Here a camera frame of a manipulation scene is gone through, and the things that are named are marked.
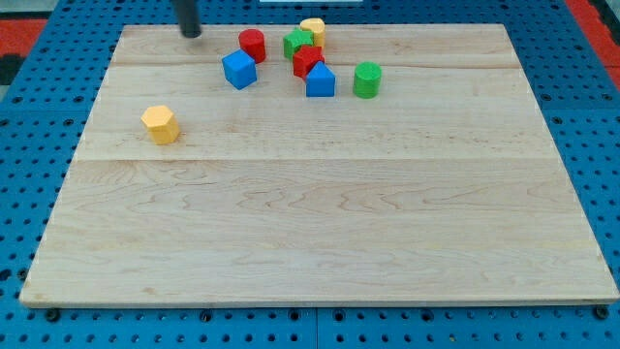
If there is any red cylinder block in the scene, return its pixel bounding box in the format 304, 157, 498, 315
238, 28, 266, 63

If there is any yellow heart block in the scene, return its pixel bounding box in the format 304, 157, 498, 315
299, 17, 326, 48

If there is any red star block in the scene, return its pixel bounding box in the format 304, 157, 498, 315
293, 45, 325, 80

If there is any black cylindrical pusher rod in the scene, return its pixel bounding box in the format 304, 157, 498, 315
170, 0, 202, 39

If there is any blue cube block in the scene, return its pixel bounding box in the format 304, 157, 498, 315
222, 49, 258, 90

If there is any wooden board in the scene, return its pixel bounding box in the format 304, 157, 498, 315
19, 24, 619, 308

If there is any green star block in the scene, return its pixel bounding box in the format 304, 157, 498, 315
282, 28, 314, 60

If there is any yellow hexagon block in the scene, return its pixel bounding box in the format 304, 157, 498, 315
140, 105, 180, 144

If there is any blue triangle block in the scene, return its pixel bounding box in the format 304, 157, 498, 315
305, 61, 336, 97

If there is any green cylinder block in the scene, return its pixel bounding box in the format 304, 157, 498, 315
353, 61, 383, 99

